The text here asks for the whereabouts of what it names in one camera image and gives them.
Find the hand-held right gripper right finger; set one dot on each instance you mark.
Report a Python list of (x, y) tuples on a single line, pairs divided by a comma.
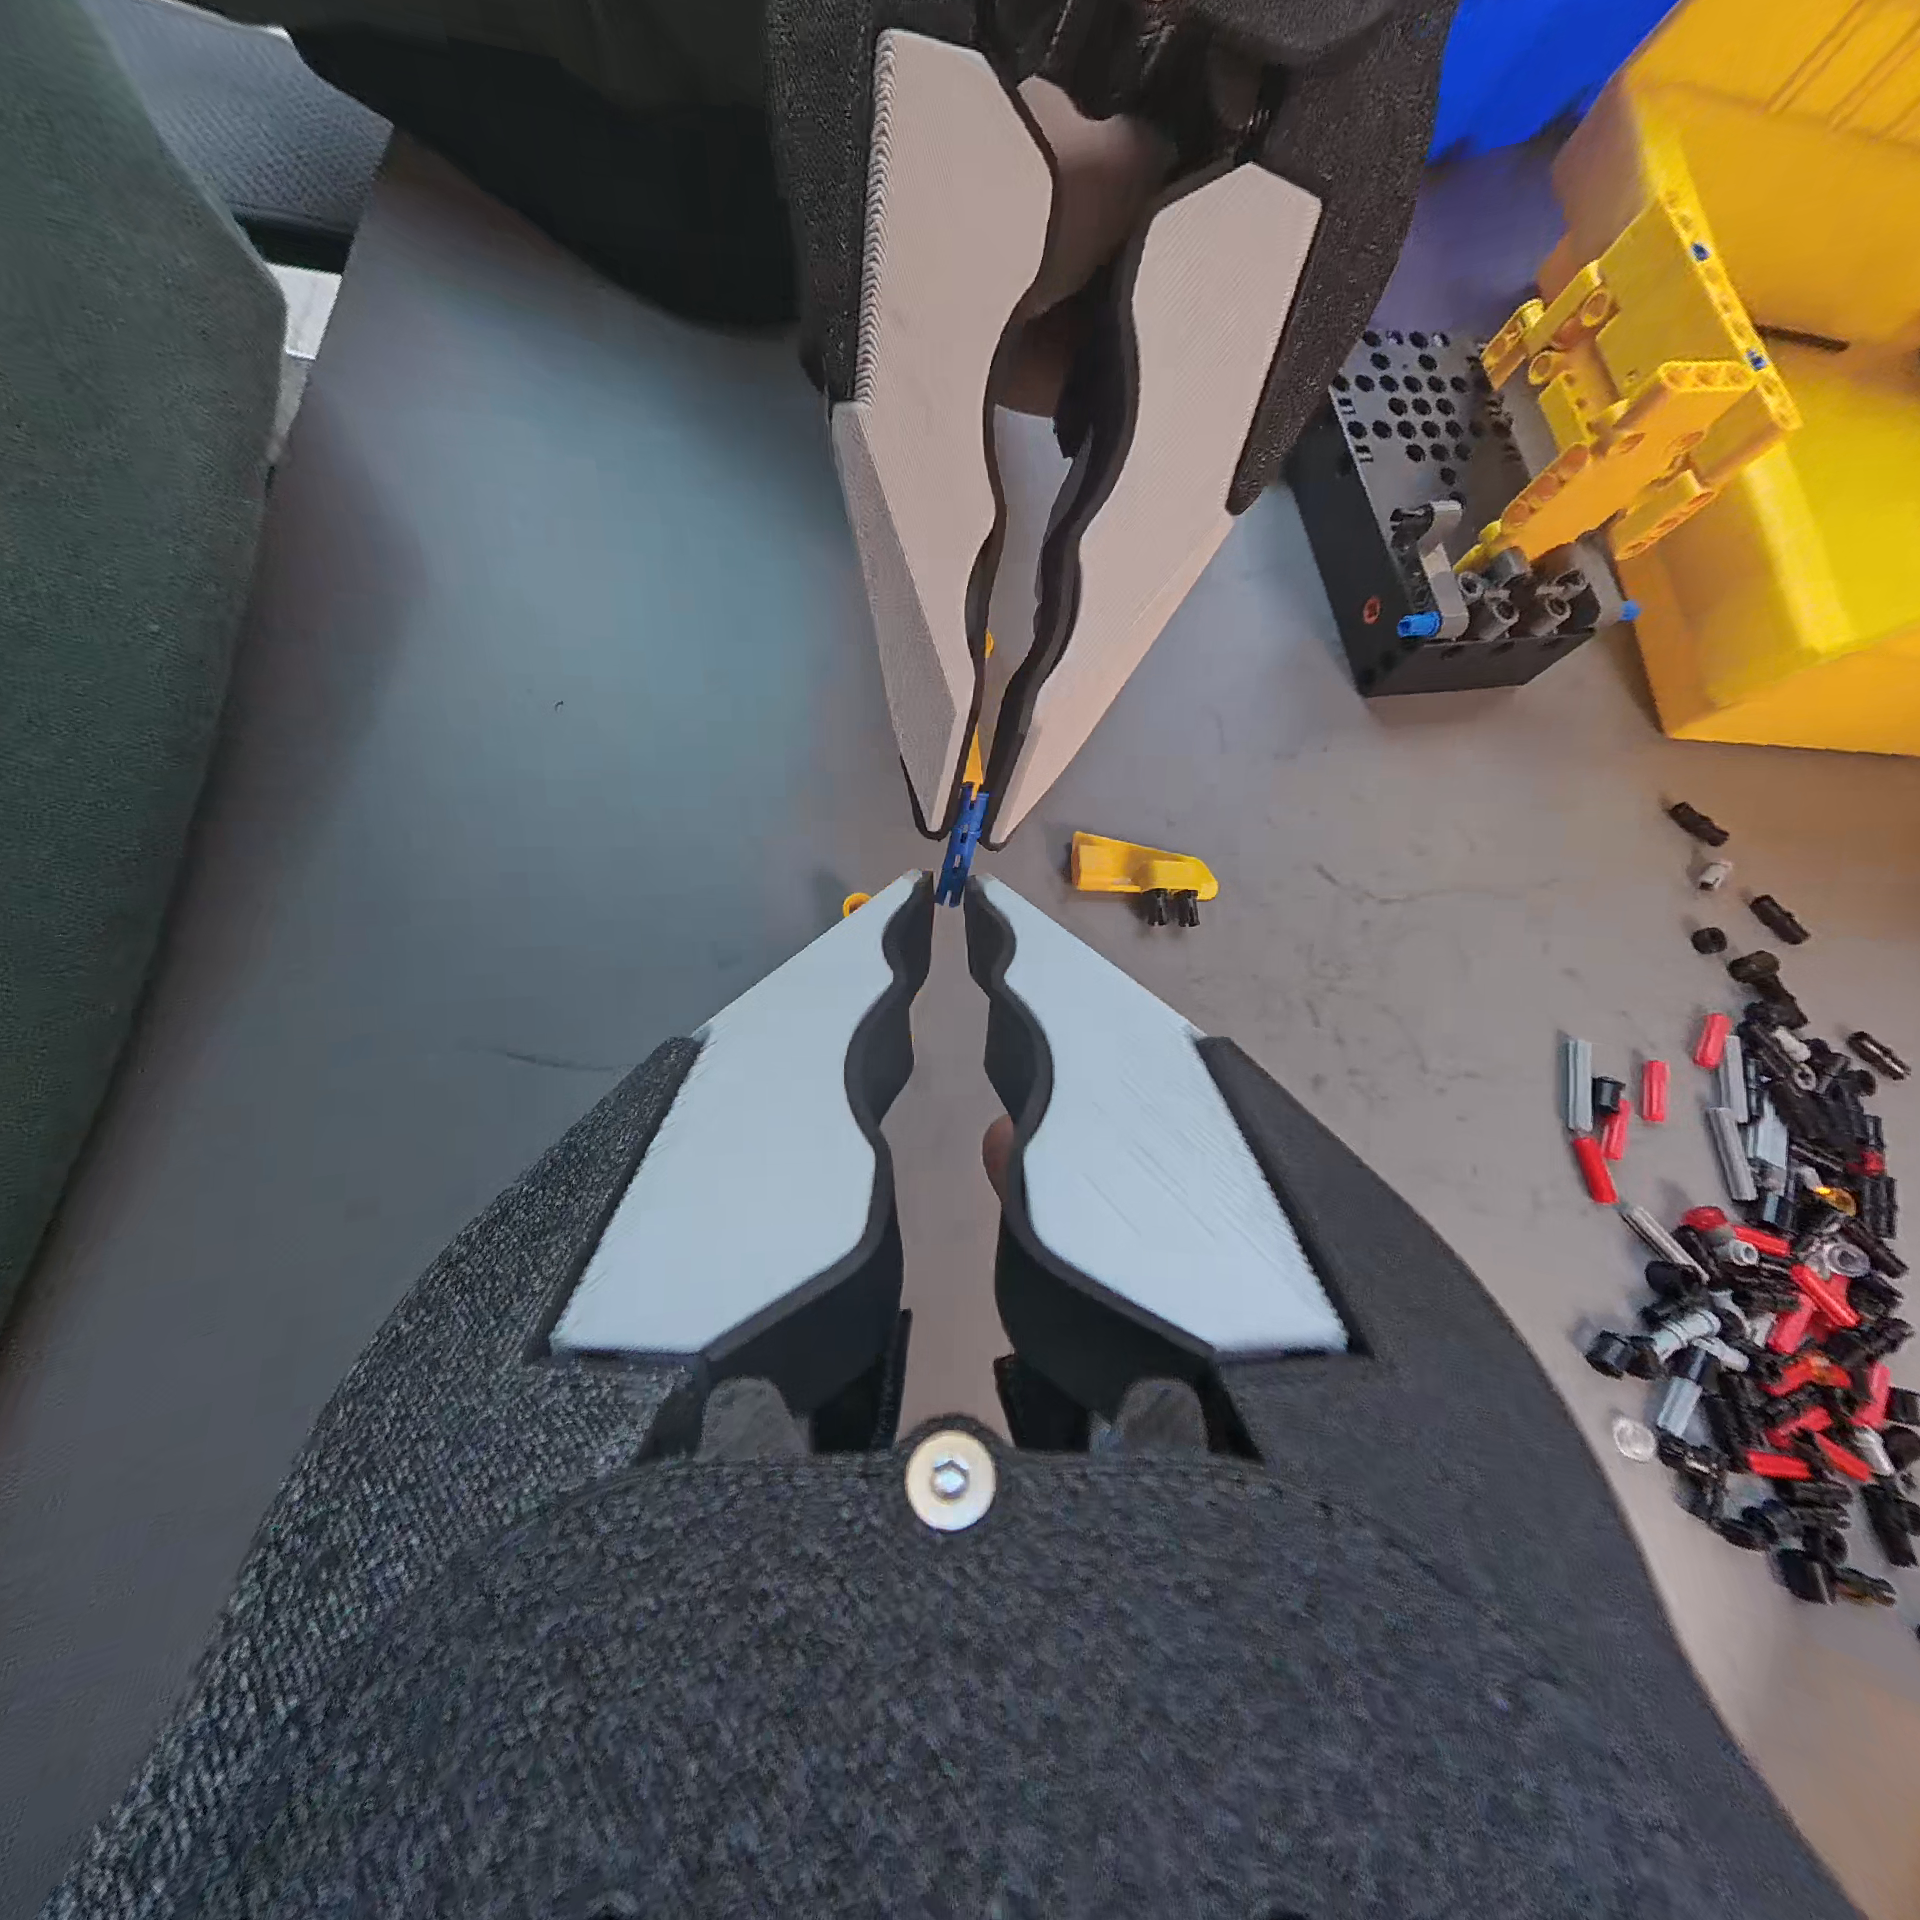
[(1170, 1185)]

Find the black and yellow lego assembly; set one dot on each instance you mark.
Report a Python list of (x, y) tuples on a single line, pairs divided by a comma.
[(1395, 599)]

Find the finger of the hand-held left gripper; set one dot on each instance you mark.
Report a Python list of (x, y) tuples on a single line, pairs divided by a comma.
[(1200, 377), (933, 377)]

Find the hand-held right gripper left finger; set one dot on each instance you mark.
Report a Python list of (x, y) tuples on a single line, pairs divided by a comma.
[(736, 1185)]

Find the person's right hand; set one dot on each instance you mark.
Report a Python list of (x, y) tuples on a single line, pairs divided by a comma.
[(995, 1156)]

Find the blue lego pin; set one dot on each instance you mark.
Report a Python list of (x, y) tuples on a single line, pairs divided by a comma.
[(958, 846)]

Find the yellow curved lego panel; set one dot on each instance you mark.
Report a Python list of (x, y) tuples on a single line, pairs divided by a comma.
[(1136, 865)]

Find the grey mesh chair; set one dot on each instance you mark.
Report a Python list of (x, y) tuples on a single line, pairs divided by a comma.
[(255, 117)]

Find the blue plastic bin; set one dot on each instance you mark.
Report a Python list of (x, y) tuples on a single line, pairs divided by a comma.
[(1530, 77)]

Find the pile of small lego connectors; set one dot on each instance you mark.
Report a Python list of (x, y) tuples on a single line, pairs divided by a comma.
[(1771, 1304)]

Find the person's left hand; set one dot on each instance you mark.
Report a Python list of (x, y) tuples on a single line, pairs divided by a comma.
[(1103, 194)]

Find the person's left forearm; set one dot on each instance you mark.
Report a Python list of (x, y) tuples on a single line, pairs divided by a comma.
[(523, 136)]

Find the yellow plastic bin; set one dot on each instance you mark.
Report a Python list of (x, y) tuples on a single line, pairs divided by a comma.
[(1801, 630)]

